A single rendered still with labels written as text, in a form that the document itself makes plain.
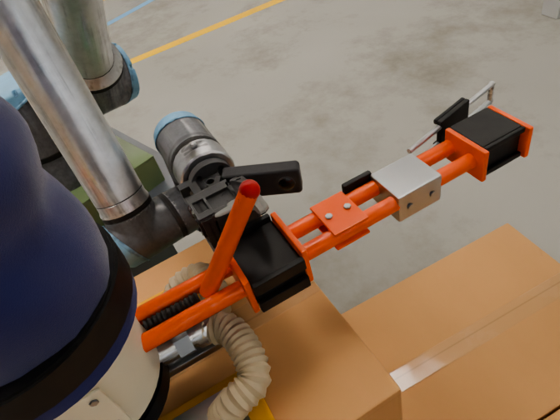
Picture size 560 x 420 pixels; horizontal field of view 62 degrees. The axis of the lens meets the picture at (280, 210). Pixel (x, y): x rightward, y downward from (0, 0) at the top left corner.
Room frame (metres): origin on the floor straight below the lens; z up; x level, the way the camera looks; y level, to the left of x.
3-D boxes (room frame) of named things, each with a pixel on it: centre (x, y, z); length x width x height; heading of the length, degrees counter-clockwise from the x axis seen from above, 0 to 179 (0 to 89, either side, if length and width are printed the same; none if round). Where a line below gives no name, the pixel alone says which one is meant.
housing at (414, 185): (0.45, -0.17, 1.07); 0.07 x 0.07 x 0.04; 17
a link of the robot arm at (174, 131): (0.68, 0.12, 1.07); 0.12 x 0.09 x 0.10; 17
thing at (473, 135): (0.48, -0.30, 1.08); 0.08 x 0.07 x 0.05; 107
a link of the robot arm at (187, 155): (0.60, 0.10, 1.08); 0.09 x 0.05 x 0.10; 107
